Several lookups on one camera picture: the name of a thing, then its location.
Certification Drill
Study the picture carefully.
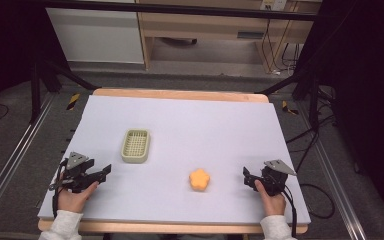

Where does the black floor cable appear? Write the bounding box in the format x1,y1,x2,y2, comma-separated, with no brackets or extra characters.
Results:
284,84,337,220

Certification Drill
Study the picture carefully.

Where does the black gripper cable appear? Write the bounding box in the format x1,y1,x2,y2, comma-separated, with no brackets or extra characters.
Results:
51,159,68,219
281,184,298,238

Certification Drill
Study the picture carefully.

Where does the pale green soap dish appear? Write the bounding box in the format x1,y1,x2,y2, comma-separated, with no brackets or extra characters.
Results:
120,128,151,164

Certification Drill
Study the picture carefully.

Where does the white foam mat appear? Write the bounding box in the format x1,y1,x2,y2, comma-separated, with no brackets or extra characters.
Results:
37,94,312,225

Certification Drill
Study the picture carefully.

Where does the wooden table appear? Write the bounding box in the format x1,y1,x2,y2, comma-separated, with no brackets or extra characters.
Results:
37,87,309,235

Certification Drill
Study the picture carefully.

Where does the yellow black striped tape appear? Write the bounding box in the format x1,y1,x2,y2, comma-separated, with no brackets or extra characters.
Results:
66,92,81,111
281,100,299,116

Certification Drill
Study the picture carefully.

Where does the white cabinet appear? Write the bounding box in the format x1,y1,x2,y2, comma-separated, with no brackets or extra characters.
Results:
45,0,145,65

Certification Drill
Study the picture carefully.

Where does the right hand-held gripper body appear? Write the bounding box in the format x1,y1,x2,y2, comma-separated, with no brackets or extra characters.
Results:
253,158,298,197

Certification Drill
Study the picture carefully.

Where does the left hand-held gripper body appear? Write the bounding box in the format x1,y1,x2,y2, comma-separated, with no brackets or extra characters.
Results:
48,151,96,194

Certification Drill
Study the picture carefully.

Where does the wooden desk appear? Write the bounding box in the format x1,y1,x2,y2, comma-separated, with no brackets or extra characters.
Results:
135,0,323,75

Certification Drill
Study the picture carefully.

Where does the metal floor rail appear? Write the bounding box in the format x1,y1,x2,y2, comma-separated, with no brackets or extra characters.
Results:
298,101,369,240
0,93,58,232

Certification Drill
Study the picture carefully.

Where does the orange flower-shaped sponge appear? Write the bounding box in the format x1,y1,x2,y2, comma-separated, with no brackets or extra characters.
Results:
188,168,211,192

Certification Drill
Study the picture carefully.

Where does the black metal frame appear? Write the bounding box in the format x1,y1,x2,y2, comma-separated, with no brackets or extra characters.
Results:
28,0,324,126

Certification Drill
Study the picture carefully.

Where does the person's left hand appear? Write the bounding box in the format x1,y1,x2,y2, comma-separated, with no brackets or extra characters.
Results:
56,180,99,214

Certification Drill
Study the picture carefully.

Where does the person's right hand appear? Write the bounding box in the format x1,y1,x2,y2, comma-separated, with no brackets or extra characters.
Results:
254,179,287,217

